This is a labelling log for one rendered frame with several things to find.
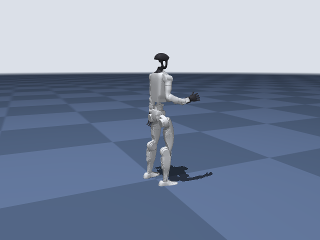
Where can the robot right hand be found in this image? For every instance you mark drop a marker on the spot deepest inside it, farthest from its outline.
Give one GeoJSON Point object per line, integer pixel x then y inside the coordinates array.
{"type": "Point", "coordinates": [193, 97]}

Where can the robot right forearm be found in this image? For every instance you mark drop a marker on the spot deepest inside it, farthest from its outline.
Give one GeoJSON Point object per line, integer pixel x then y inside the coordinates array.
{"type": "Point", "coordinates": [177, 100]}

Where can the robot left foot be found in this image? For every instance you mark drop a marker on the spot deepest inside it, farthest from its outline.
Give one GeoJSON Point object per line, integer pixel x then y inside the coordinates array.
{"type": "Point", "coordinates": [153, 174]}

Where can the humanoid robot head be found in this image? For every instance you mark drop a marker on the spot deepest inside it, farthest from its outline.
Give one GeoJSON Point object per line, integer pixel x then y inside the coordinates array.
{"type": "Point", "coordinates": [161, 57]}

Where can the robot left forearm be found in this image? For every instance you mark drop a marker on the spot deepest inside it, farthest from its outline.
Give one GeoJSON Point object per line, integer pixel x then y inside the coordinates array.
{"type": "Point", "coordinates": [151, 104]}

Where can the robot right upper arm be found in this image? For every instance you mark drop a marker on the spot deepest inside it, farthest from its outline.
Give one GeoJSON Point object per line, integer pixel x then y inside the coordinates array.
{"type": "Point", "coordinates": [167, 79]}

